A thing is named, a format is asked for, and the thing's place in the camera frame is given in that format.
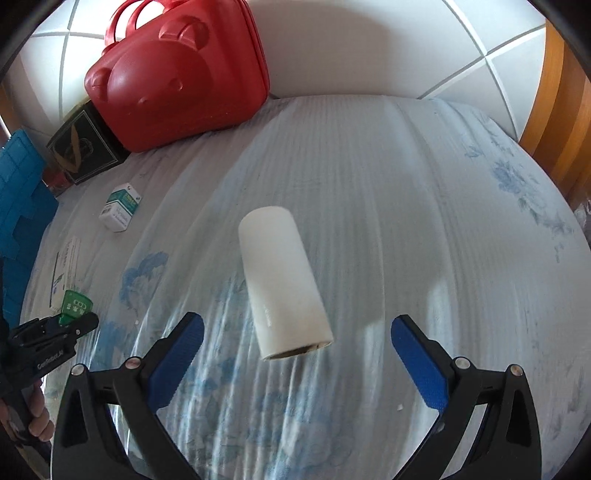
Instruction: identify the green round jar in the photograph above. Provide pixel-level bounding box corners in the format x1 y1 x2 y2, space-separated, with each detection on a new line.
58 290 93 326

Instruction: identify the white lint roller refill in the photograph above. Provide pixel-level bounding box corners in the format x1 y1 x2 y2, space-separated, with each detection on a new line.
238 206 334 361

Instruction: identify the person's left hand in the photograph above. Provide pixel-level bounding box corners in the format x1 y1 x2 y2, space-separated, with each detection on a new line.
0 379 55 443

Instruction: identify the white green medicine box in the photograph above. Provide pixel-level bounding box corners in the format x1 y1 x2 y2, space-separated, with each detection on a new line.
49 236 80 313

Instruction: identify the blue plastic crate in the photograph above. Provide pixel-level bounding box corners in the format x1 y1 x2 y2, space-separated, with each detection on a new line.
1 130 58 327

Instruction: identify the small white teal box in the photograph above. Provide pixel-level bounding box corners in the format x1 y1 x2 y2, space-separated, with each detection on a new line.
98 183 141 233

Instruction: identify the black gift box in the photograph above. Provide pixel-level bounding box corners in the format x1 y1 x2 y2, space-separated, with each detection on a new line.
47 100 130 184

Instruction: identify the red bear-shaped case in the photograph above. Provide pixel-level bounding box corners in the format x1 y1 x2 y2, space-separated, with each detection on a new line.
84 1 270 152

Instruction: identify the brown wooden frame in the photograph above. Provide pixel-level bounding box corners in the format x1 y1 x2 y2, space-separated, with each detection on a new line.
519 23 591 209

